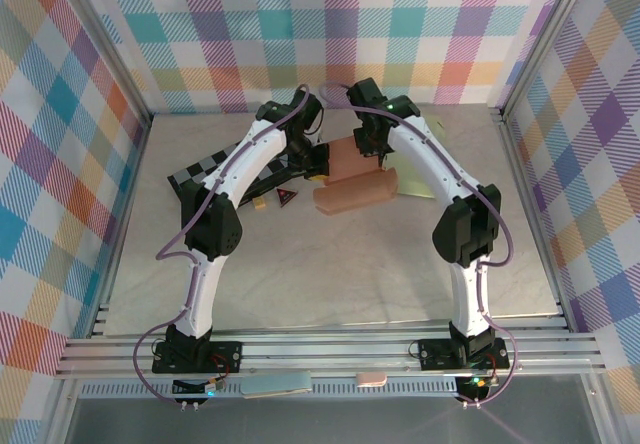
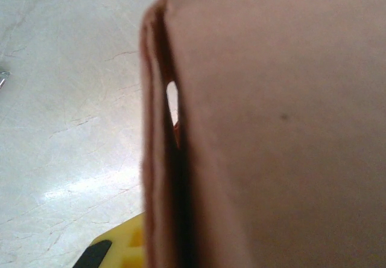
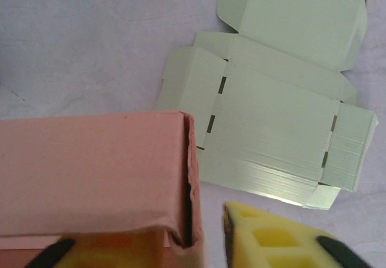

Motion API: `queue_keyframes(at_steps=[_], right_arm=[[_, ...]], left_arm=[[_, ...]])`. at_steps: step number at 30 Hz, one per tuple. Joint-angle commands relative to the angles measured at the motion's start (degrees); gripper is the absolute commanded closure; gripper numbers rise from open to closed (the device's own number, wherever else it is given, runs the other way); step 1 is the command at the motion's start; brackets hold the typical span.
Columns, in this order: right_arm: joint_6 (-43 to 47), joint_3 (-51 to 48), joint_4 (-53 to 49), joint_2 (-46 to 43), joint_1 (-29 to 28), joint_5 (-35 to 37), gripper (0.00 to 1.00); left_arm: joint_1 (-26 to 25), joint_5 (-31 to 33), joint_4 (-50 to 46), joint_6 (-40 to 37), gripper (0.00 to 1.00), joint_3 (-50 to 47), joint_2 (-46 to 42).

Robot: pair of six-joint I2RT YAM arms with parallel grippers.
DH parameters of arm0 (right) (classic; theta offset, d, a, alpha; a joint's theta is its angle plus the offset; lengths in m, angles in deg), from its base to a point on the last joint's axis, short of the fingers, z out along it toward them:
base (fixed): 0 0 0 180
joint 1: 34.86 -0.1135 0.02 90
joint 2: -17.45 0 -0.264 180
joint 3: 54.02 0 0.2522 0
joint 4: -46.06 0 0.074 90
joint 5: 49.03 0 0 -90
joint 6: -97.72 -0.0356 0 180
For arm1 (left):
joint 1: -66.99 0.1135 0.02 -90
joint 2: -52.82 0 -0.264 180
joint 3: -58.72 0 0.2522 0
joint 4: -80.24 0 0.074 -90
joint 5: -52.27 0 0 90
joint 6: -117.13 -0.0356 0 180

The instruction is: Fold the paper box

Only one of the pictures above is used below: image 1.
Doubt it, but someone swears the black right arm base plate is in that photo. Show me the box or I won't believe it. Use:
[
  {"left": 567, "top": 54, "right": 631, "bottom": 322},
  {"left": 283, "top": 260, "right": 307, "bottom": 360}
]
[{"left": 417, "top": 337, "right": 511, "bottom": 371}]

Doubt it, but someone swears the black and grey checkerboard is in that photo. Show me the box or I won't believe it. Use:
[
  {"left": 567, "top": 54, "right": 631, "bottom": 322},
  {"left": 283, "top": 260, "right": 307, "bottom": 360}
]
[{"left": 167, "top": 141, "right": 301, "bottom": 210}]

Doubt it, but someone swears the orange paper box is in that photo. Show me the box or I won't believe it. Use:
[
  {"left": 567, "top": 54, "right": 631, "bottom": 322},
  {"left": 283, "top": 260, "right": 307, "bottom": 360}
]
[{"left": 312, "top": 136, "right": 400, "bottom": 218}]

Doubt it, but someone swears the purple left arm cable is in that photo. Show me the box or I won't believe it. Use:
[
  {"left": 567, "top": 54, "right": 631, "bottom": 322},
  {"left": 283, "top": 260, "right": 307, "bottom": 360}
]
[{"left": 130, "top": 83, "right": 311, "bottom": 410}]

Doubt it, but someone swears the aluminium frame rail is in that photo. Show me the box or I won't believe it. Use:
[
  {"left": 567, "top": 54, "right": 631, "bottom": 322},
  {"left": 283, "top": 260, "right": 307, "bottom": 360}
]
[{"left": 54, "top": 318, "right": 606, "bottom": 380}]

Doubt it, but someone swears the perforated metal cable tray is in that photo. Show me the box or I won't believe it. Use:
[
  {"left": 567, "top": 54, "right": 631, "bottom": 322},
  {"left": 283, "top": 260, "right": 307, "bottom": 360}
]
[{"left": 79, "top": 376, "right": 459, "bottom": 399}]

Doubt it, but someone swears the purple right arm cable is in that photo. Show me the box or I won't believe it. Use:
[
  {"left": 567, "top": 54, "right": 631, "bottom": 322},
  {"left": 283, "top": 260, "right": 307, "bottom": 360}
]
[{"left": 318, "top": 81, "right": 524, "bottom": 410}]

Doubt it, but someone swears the grey-blue flat strip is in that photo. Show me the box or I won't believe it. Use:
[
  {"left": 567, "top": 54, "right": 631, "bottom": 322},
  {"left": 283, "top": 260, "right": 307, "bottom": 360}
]
[{"left": 240, "top": 371, "right": 312, "bottom": 398}]

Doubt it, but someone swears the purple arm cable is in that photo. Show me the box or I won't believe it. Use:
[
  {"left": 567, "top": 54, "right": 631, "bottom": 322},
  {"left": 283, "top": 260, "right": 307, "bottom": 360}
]
[
  {"left": 130, "top": 83, "right": 311, "bottom": 410},
  {"left": 318, "top": 81, "right": 524, "bottom": 410}
]

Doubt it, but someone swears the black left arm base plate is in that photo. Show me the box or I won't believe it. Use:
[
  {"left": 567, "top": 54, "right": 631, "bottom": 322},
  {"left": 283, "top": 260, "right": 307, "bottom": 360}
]
[{"left": 151, "top": 341, "right": 244, "bottom": 376}]

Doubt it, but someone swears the aluminium side rail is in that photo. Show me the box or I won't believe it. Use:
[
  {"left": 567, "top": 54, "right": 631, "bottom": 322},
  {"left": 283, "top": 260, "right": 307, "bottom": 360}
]
[{"left": 492, "top": 106, "right": 571, "bottom": 333}]

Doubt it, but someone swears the aluminium frame post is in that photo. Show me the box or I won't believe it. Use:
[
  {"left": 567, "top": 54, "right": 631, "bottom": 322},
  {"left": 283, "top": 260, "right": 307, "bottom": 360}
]
[
  {"left": 49, "top": 0, "right": 154, "bottom": 138},
  {"left": 497, "top": 0, "right": 599, "bottom": 125}
]

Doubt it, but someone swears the small black control board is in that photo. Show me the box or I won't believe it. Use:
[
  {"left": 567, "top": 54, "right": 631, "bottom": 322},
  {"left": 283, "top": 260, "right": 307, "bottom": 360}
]
[
  {"left": 172, "top": 377, "right": 225, "bottom": 396},
  {"left": 455, "top": 373, "right": 496, "bottom": 396}
]

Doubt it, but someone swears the light green paper box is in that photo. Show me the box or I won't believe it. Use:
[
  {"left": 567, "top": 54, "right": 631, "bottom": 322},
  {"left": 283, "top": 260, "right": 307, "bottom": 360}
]
[{"left": 397, "top": 116, "right": 449, "bottom": 199}]

